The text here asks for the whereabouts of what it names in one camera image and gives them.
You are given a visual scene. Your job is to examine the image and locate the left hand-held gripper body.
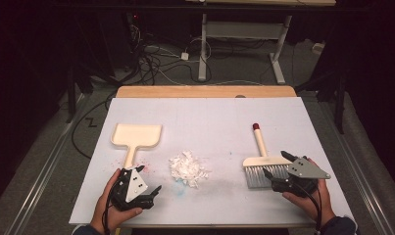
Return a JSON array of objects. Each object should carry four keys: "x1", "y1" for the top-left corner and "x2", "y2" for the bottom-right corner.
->
[{"x1": 110, "y1": 166, "x2": 155, "y2": 212}]

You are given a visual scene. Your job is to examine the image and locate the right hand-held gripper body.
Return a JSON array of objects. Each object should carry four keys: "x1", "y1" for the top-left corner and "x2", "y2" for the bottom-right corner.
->
[{"x1": 271, "y1": 156, "x2": 331, "y2": 199}]

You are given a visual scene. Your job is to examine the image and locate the cream hand brush grey bristles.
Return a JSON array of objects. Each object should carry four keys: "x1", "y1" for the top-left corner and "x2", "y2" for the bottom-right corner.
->
[{"x1": 242, "y1": 122, "x2": 296, "y2": 190}]

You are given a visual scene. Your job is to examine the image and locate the cream plastic dustpan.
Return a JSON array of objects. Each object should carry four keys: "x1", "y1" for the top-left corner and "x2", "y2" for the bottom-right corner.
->
[{"x1": 110, "y1": 122, "x2": 164, "y2": 170}]

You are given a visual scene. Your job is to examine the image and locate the person's right hand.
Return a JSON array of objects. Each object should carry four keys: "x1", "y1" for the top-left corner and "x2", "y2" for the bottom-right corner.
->
[{"x1": 281, "y1": 178, "x2": 336, "y2": 226}]

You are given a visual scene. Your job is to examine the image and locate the person's left hand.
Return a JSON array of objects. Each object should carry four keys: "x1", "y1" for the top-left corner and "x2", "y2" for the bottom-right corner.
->
[{"x1": 90, "y1": 168, "x2": 144, "y2": 234}]

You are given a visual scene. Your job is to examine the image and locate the pile of white paper scraps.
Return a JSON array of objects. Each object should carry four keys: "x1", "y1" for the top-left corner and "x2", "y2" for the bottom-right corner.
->
[{"x1": 169, "y1": 150, "x2": 210, "y2": 190}]

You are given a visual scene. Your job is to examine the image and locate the black metal stand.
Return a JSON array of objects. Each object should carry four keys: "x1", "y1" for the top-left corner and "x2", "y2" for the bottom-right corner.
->
[{"x1": 296, "y1": 65, "x2": 348, "y2": 135}]

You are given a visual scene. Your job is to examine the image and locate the white table mat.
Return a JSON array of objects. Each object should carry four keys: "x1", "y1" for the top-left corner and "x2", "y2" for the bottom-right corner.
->
[{"x1": 69, "y1": 96, "x2": 356, "y2": 226}]

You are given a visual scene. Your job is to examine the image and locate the wooden table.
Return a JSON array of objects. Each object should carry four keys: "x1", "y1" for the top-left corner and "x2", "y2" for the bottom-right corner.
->
[{"x1": 115, "y1": 85, "x2": 298, "y2": 99}]

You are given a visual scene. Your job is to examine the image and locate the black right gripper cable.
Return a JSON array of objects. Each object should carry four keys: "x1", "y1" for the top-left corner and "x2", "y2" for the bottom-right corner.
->
[{"x1": 294, "y1": 180, "x2": 324, "y2": 234}]

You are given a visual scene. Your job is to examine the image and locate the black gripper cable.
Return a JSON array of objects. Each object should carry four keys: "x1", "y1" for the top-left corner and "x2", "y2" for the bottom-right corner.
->
[
  {"x1": 294, "y1": 180, "x2": 324, "y2": 234},
  {"x1": 101, "y1": 185, "x2": 116, "y2": 235}
]

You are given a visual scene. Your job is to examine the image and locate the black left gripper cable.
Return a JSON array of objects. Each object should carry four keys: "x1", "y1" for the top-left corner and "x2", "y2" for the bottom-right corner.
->
[{"x1": 101, "y1": 185, "x2": 116, "y2": 235}]

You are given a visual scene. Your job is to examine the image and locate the metal floor rail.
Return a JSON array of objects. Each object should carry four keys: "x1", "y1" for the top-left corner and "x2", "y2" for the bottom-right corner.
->
[
  {"x1": 3, "y1": 92, "x2": 88, "y2": 235},
  {"x1": 311, "y1": 94, "x2": 395, "y2": 235}
]

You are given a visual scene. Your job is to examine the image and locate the long black floor cable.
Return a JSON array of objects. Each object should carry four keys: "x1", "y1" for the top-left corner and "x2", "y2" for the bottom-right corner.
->
[{"x1": 71, "y1": 94, "x2": 118, "y2": 161}]

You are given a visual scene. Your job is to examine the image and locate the bundle of floor cables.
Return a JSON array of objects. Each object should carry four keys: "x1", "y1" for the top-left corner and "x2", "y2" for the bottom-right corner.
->
[{"x1": 125, "y1": 13, "x2": 213, "y2": 86}]

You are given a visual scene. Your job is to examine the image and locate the white metal desk frame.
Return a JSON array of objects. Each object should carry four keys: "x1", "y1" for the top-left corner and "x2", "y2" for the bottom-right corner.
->
[{"x1": 184, "y1": 0, "x2": 337, "y2": 85}]

